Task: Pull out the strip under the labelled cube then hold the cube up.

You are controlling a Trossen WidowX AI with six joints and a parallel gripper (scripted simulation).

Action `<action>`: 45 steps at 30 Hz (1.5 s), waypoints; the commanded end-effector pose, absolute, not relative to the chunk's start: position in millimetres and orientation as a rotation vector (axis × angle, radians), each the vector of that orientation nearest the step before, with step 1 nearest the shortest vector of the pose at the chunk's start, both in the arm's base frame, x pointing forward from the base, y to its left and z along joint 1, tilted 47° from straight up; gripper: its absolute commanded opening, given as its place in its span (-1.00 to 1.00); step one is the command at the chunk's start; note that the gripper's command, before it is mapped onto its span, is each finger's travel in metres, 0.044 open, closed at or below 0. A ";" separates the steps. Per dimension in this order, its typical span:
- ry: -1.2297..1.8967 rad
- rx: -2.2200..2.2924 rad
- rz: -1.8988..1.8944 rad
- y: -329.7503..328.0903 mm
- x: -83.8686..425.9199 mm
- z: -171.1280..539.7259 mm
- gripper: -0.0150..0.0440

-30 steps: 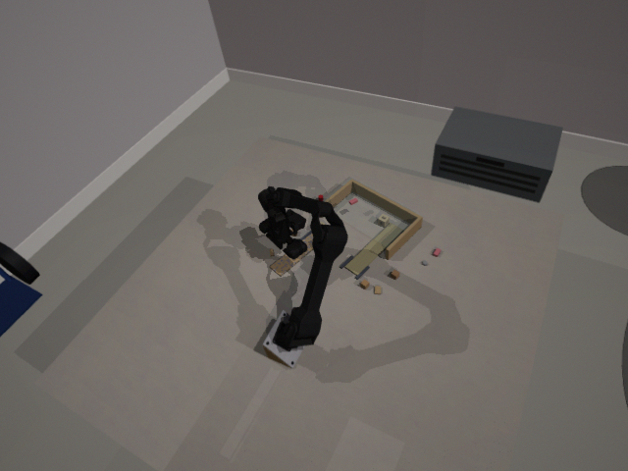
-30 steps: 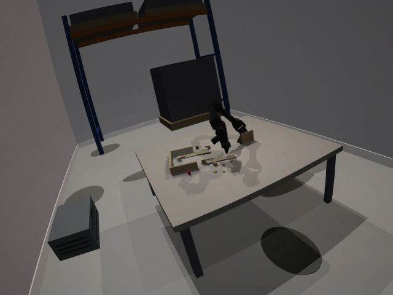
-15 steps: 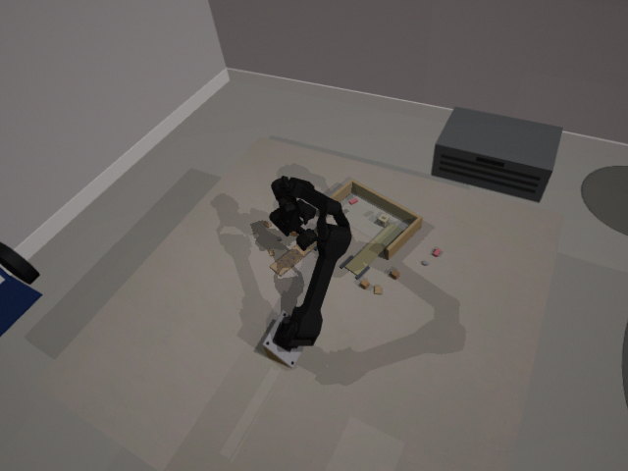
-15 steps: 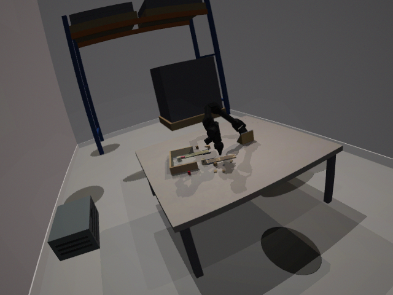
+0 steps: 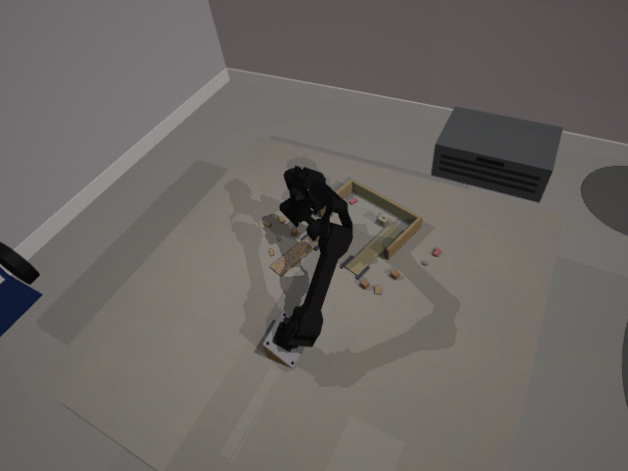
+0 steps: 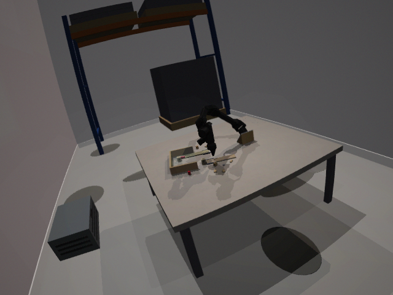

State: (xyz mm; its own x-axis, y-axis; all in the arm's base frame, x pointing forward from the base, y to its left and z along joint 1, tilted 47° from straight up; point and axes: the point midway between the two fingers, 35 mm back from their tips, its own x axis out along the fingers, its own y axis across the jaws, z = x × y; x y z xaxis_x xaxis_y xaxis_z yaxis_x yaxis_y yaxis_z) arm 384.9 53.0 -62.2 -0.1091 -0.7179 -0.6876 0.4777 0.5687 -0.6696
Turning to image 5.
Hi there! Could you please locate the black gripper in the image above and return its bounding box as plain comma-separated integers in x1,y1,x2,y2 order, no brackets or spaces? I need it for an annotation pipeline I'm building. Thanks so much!
280,198,321,241

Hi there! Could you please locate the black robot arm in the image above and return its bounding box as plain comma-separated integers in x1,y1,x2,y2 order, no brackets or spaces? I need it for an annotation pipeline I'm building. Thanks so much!
272,166,353,352

